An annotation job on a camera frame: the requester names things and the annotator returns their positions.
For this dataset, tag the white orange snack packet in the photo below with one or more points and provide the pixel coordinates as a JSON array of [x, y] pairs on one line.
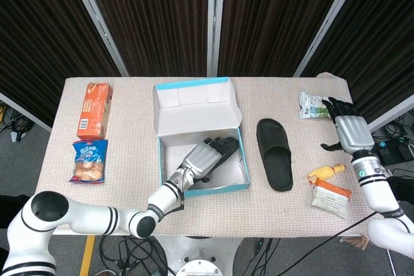
[[330, 200]]

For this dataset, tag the black rubber slipper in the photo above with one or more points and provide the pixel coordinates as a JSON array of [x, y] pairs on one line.
[[232, 150], [275, 156]]

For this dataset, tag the orange cracker box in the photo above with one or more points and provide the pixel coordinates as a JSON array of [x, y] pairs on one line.
[[93, 111]]

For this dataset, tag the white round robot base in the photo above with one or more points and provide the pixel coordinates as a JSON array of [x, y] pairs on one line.
[[199, 264]]

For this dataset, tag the blue snack bag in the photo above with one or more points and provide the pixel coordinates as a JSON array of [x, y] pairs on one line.
[[89, 163]]

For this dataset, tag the yellow rubber chicken toy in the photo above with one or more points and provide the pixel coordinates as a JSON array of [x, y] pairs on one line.
[[325, 172]]

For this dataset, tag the silver green snack packet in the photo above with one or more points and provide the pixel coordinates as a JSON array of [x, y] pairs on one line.
[[312, 108]]

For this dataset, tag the beige woven tablecloth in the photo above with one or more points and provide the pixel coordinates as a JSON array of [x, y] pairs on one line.
[[129, 159]]

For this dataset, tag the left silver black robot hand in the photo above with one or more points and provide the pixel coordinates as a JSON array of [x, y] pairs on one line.
[[202, 159]]

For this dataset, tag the light blue cardboard box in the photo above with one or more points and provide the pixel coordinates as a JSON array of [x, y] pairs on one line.
[[197, 111]]

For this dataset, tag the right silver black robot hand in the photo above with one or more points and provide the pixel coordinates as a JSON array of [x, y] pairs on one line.
[[352, 130]]

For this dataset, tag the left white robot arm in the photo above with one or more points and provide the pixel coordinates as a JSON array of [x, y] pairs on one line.
[[87, 218]]

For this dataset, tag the grey metal partition post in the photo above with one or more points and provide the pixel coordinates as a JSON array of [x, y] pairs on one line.
[[326, 24], [97, 20], [215, 20]]

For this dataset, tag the black power strip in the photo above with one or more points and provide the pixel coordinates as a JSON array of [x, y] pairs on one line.
[[393, 153]]

